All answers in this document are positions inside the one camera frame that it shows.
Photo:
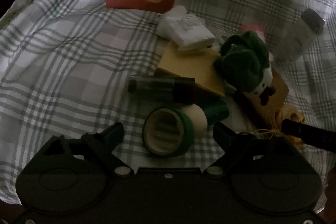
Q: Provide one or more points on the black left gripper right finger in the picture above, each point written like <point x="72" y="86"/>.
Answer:
<point x="239" y="145"/>

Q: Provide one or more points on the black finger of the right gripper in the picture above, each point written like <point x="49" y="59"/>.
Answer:
<point x="316" y="137"/>

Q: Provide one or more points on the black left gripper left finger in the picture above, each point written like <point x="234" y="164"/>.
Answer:
<point x="100" y="145"/>

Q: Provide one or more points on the orange yellow plush toy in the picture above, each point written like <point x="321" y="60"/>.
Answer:
<point x="286" y="113"/>

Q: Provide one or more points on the green tape roll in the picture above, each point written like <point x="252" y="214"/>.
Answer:
<point x="167" y="132"/>

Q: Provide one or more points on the white tissue pack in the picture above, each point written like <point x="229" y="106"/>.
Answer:
<point x="187" y="31"/>

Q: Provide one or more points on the dark green cylinder tube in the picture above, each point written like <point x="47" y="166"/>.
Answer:
<point x="216" y="113"/>

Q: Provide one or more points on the brown leather wallet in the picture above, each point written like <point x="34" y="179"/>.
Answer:
<point x="279" y="93"/>

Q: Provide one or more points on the cream wooden egg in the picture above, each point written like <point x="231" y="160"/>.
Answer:
<point x="197" y="117"/>

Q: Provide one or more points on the dark green marker pen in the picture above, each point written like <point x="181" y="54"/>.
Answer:
<point x="160" y="85"/>

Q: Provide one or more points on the green white plush toy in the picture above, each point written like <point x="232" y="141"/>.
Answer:
<point x="245" y="75"/>

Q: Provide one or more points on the grey white plaid cloth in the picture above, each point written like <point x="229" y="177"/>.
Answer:
<point x="65" y="63"/>

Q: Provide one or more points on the tan cardboard box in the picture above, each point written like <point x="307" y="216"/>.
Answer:
<point x="198" y="66"/>

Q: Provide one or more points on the clear bottle with dark cap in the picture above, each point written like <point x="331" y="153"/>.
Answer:
<point x="299" y="37"/>

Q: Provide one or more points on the pink white plush toy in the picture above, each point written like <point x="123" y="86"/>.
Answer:
<point x="253" y="44"/>

